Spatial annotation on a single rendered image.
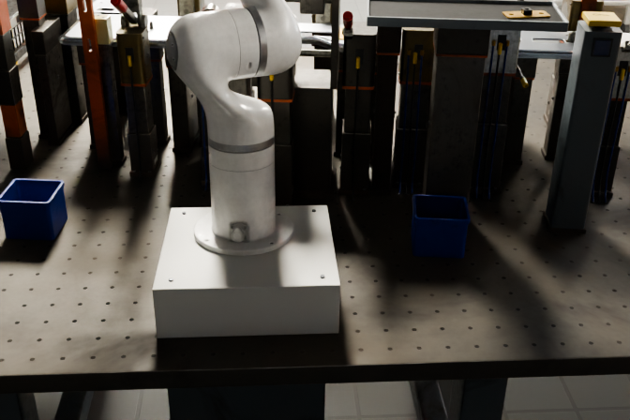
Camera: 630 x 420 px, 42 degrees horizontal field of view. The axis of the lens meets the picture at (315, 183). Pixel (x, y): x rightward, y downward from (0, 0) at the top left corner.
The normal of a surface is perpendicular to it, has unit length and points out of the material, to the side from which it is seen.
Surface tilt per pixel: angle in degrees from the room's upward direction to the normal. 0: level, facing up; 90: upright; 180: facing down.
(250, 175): 86
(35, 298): 0
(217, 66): 91
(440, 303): 0
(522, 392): 0
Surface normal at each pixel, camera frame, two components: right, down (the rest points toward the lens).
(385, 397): 0.01, -0.88
